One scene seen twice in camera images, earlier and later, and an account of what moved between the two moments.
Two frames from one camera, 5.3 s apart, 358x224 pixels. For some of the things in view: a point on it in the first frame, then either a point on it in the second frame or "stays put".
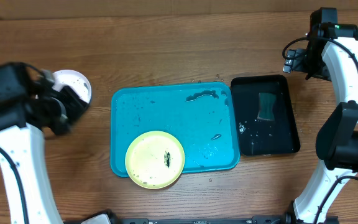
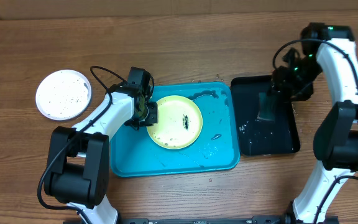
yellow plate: [155, 159] to [179, 124]
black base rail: [106, 218] stays put
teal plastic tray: [203, 116] stays put
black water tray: [260, 137] stays put
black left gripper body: [63, 111] to [147, 117]
